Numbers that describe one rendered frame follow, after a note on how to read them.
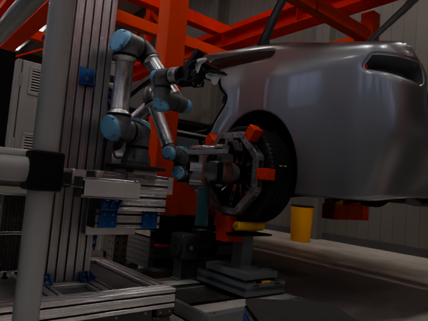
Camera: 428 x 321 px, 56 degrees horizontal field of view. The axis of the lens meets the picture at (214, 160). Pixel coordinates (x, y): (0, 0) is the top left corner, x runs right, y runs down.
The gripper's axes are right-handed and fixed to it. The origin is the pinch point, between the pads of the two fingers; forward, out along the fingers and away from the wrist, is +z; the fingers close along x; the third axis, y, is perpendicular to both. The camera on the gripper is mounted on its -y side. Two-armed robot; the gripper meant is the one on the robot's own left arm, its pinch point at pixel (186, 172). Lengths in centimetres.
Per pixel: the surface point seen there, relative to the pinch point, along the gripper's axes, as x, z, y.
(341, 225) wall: 205, 450, 54
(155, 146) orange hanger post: -26.6, 14.2, -16.3
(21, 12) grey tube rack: 6, -209, -15
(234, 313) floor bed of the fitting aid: 40, -41, 75
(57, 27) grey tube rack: 19, -222, -7
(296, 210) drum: 121, 398, 33
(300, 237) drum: 130, 396, 75
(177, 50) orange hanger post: -18, 19, -88
